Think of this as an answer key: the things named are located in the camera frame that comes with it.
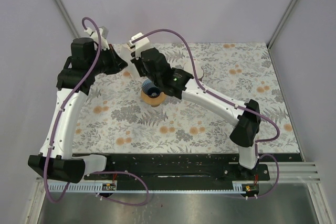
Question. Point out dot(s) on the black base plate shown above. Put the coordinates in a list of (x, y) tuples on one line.
[(185, 171)]

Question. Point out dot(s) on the blue plastic dripper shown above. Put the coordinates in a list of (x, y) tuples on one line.
[(150, 89)]

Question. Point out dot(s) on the coffee filter paper pack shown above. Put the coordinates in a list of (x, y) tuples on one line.
[(125, 54)]

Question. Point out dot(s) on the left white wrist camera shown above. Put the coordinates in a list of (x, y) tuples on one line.
[(99, 37)]

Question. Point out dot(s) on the white cable duct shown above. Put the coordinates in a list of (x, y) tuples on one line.
[(83, 187)]

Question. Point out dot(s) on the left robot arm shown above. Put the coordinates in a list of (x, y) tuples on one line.
[(55, 160)]

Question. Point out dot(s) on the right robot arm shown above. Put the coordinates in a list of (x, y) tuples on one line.
[(175, 82)]

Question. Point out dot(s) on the white paper coffee filter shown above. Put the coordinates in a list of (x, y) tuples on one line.
[(199, 71)]

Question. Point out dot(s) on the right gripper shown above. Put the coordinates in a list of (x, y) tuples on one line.
[(137, 62)]

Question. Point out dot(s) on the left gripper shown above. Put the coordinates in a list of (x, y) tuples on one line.
[(118, 63)]

